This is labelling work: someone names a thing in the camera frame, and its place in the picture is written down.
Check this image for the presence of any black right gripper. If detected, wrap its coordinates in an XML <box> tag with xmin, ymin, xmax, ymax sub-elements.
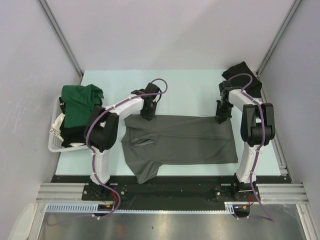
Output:
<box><xmin>215</xmin><ymin>99</ymin><xmax>233</xmax><ymax>124</ymax></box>

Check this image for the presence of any grey t-shirt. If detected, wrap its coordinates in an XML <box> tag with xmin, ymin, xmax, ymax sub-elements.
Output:
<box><xmin>121</xmin><ymin>115</ymin><xmax>238</xmax><ymax>184</ymax></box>

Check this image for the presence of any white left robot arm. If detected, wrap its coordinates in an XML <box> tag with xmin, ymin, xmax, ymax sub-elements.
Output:
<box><xmin>84</xmin><ymin>82</ymin><xmax>163</xmax><ymax>200</ymax></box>

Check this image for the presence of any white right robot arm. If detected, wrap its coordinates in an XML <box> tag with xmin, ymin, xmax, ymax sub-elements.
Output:
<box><xmin>216</xmin><ymin>80</ymin><xmax>276</xmax><ymax>201</ymax></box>

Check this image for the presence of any folded black t-shirt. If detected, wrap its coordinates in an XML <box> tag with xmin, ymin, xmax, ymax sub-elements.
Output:
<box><xmin>222</xmin><ymin>61</ymin><xmax>262</xmax><ymax>98</ymax></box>

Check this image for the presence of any green t-shirt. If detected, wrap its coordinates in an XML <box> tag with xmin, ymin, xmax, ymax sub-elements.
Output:
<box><xmin>61</xmin><ymin>84</ymin><xmax>104</xmax><ymax>128</ymax></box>

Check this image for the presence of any black t-shirt in basket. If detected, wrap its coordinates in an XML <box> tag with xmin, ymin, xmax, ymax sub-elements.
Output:
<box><xmin>59</xmin><ymin>94</ymin><xmax>104</xmax><ymax>148</ymax></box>

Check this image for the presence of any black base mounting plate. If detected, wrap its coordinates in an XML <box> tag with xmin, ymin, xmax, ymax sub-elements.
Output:
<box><xmin>51</xmin><ymin>174</ymin><xmax>292</xmax><ymax>211</ymax></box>

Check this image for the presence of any white printed t-shirt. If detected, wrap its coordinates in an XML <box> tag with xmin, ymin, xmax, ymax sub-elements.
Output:
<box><xmin>49</xmin><ymin>113</ymin><xmax>85</xmax><ymax>148</ymax></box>

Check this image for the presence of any white plastic laundry basket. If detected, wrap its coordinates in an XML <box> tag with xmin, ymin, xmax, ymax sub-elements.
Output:
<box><xmin>48</xmin><ymin>95</ymin><xmax>87</xmax><ymax>153</ymax></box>

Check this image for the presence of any aluminium frame rail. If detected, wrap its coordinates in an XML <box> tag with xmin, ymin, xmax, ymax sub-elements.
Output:
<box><xmin>36</xmin><ymin>183</ymin><xmax>309</xmax><ymax>204</ymax></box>

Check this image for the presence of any white slotted cable duct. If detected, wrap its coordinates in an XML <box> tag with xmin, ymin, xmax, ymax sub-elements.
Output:
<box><xmin>46</xmin><ymin>202</ymin><xmax>249</xmax><ymax>215</ymax></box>

